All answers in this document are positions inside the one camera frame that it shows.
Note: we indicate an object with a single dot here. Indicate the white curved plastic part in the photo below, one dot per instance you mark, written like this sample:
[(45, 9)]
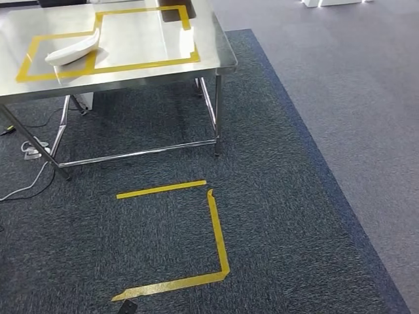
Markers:
[(72, 51)]

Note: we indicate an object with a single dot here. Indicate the steel workbench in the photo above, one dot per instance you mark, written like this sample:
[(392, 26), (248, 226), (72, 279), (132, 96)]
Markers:
[(130, 39)]

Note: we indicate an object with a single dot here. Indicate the white box under workbench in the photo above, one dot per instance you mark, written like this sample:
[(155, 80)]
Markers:
[(85, 99)]

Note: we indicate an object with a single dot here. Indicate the long yellow floor strip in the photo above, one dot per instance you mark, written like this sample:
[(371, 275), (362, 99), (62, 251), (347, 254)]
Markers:
[(160, 189)]

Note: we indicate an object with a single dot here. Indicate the gold floor tape strip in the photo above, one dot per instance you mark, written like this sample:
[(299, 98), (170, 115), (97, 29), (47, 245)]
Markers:
[(219, 242)]

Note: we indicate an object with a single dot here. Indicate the black flat floor object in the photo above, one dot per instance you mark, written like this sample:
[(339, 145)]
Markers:
[(127, 307)]

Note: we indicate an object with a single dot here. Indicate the black tool with yellow tip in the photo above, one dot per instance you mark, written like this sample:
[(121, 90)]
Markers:
[(7, 130)]

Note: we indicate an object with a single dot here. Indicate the yellow tape frame on workbench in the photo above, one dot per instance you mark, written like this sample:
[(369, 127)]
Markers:
[(130, 67)]

